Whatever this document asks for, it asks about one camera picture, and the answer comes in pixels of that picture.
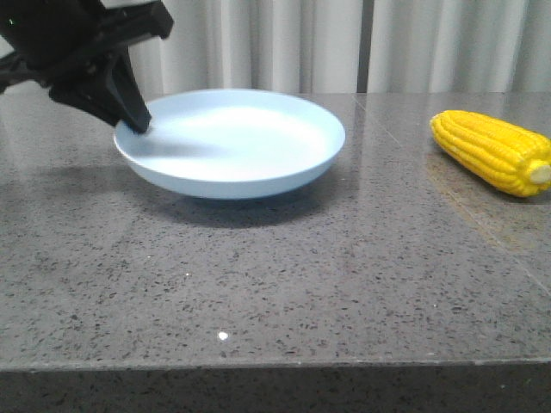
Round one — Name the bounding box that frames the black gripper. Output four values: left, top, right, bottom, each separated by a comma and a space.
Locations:
1, 1, 174, 133

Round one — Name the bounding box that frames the light blue round plate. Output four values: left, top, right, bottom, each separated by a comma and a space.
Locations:
114, 89, 346, 200

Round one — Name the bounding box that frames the yellow corn cob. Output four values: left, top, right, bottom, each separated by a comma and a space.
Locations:
430, 110, 550, 197

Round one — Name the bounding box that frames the white pleated curtain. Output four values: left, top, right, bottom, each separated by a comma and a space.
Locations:
130, 1, 550, 96

